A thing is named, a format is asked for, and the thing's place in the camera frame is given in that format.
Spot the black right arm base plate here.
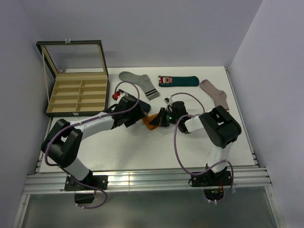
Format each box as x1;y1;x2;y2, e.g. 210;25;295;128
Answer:
189;170;233;187

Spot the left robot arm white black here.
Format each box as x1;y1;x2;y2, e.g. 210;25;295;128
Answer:
41;96;145;190

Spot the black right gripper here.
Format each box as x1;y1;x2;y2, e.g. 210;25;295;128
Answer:
151;108;180;128

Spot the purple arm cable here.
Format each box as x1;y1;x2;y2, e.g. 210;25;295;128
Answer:
166;92;235;204
45;80;141;209

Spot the dark green reindeer sock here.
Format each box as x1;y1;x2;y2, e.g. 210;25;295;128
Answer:
158;76;200;87

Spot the taupe sock red cuff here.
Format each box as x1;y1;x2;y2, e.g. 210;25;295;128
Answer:
199;79;229;111

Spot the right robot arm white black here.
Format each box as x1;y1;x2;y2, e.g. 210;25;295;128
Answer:
149;101;242;185

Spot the aluminium rail frame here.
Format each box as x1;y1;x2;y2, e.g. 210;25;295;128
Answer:
13;66;285;228

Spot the grey striped sock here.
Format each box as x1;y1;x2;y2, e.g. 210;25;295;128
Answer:
118;71;160;101

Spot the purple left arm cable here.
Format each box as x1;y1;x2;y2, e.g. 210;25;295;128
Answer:
45;80;141;209

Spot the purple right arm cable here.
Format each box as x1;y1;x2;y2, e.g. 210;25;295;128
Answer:
166;92;235;204

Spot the mustard yellow sock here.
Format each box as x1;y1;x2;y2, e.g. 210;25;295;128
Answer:
142;114;162;131

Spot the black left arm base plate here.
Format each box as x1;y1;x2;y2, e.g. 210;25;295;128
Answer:
64;175;108;191

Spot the navy santa sock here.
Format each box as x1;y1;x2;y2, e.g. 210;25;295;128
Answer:
118;89;151;113

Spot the black compartment box beige lining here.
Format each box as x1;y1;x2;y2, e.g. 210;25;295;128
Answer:
36;37;110;117

